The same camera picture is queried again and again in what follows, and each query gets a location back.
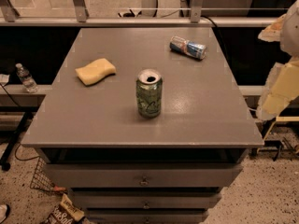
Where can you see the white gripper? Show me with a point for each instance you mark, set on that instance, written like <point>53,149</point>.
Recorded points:
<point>291,32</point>

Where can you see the green soda can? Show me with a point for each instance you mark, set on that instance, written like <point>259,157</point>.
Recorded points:
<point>148,90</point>

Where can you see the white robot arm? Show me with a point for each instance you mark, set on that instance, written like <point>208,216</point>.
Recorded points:
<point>282,83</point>

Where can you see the blue silver energy drink can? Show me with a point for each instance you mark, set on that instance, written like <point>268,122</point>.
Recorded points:
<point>187,47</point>

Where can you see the yellow sponge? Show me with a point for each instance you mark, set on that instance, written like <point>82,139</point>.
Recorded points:
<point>95,71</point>

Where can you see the grey drawer cabinet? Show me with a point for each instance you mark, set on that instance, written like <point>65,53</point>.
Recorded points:
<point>144,125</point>

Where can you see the middle grey drawer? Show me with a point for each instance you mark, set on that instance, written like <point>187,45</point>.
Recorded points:
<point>145,199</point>

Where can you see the grey drawer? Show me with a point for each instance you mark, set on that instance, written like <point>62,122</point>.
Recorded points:
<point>145,199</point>
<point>142,175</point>
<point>134,216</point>

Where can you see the bottom grey drawer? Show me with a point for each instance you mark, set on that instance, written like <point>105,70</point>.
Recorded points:
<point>134,216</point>

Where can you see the top grey drawer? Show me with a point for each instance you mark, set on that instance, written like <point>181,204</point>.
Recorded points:
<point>142,175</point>

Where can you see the brown snack bag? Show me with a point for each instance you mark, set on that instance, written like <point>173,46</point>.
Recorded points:
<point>64,213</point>

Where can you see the clear plastic water bottle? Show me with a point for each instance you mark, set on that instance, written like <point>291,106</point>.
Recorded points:
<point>26,78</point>

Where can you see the white shoe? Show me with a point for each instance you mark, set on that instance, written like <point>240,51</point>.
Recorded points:
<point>4,212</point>

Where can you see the yellow stand frame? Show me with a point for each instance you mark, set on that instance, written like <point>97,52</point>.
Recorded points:
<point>269,125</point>

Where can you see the wire mesh basket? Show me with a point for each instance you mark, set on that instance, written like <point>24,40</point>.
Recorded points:
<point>39,180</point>

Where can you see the metal railing frame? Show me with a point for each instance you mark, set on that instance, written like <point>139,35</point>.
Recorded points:
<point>44,13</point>

